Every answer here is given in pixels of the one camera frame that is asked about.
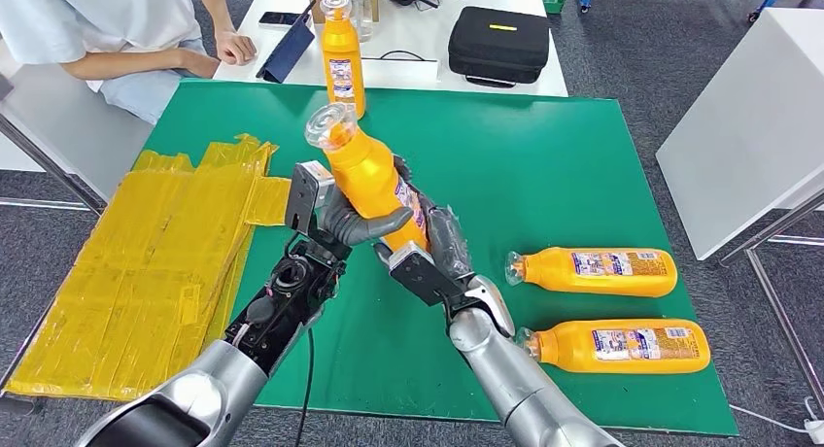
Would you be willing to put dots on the dark blue tablet case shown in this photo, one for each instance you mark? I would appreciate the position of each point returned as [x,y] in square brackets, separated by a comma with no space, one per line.
[288,48]

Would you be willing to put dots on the clear plastic water bottle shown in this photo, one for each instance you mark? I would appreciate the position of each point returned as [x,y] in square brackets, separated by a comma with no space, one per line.
[364,13]

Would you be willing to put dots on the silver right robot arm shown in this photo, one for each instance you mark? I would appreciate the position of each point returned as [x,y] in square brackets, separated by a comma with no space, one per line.
[515,380]

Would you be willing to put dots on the person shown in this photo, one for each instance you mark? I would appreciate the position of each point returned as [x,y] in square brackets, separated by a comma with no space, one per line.
[116,19]

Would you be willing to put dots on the black smartphone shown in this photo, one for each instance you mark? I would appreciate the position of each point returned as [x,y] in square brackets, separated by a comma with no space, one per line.
[278,19]

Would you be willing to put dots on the black carrying case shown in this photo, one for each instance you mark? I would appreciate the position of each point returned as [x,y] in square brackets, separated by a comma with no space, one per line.
[499,45]

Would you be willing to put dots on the white desk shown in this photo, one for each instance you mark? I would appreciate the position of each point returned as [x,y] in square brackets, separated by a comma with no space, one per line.
[412,35]

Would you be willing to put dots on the flat white box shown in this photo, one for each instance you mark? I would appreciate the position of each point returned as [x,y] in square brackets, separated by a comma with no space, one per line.
[399,74]

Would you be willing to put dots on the white power strip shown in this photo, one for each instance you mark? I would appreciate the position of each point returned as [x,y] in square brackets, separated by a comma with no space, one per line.
[816,430]

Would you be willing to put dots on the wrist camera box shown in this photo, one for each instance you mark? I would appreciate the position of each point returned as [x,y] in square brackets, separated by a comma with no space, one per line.
[418,277]
[306,193]

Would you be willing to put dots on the green table mat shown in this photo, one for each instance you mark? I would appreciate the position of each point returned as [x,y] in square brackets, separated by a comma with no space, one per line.
[515,174]

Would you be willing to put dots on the yellow taped cardboard sheet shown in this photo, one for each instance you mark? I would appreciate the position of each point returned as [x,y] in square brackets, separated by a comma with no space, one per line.
[129,270]

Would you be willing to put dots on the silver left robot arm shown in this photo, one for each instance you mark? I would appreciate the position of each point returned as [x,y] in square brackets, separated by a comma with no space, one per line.
[212,386]

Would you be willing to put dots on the white bench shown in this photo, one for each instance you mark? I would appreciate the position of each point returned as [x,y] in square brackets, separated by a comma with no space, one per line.
[77,148]

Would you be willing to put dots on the orange detergent bottle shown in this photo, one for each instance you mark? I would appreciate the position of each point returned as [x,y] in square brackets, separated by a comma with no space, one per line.
[367,174]
[644,347]
[341,51]
[611,273]

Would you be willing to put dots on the white side table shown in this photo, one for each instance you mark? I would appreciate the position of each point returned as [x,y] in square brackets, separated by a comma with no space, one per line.
[740,135]

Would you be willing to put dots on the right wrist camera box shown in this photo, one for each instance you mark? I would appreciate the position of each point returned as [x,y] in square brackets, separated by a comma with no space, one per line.
[418,277]

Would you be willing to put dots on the person's left hand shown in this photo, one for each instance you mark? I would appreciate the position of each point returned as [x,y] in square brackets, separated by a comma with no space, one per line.
[235,47]

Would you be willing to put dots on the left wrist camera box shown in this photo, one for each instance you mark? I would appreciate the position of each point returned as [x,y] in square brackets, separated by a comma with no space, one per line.
[306,193]

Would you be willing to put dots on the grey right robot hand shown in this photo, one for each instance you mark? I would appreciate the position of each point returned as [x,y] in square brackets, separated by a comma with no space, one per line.
[450,244]

